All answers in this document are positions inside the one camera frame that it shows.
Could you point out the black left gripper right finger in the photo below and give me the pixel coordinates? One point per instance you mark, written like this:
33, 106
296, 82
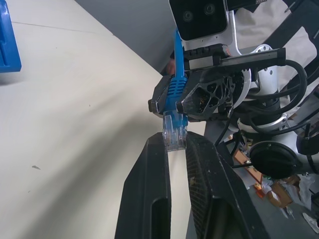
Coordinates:
214, 179

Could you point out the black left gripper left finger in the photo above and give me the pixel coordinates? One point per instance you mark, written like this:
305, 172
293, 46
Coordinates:
142, 189

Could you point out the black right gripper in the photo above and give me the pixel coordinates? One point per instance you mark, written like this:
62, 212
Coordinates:
224, 63

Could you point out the blue plastic bin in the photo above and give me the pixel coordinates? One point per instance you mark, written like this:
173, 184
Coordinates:
10, 49

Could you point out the orange cardboard box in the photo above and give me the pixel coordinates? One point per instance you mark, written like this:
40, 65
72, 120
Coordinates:
249, 165

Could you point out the silver robot body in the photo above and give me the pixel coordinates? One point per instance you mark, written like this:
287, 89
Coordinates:
274, 159

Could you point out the brown cardboard box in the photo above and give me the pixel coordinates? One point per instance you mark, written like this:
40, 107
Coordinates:
279, 195

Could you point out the white plastic bag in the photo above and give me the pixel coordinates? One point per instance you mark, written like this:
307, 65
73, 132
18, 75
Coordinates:
305, 189

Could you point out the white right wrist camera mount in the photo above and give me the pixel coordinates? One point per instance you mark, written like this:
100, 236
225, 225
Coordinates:
207, 41

